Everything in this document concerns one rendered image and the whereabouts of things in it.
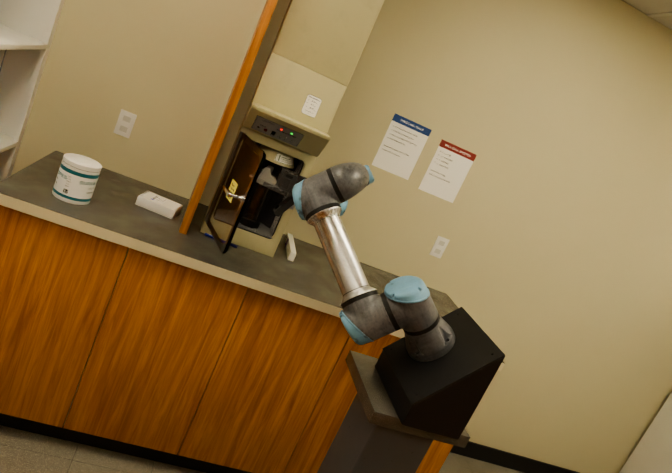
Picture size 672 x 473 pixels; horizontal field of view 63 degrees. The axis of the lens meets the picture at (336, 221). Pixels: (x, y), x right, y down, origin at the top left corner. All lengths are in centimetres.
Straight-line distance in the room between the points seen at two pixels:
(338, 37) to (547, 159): 140
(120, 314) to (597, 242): 251
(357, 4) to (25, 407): 196
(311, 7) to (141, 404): 165
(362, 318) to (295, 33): 113
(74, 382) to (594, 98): 273
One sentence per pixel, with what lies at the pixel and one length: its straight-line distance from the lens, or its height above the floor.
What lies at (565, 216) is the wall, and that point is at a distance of 323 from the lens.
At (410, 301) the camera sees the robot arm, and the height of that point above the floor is 124.
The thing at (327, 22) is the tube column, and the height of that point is 189.
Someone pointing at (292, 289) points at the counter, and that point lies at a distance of 209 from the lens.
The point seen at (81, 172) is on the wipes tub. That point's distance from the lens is 211.
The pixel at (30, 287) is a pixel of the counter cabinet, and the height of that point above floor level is 63.
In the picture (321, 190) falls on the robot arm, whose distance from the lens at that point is 166.
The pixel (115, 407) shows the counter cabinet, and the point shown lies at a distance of 238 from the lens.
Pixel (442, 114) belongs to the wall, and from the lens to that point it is 279.
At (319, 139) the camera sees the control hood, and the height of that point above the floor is 149.
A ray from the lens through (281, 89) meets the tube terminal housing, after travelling 218.
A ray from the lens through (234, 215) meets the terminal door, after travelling 198.
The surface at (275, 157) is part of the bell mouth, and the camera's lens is 224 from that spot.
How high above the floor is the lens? 168
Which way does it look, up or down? 12 degrees down
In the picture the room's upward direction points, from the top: 24 degrees clockwise
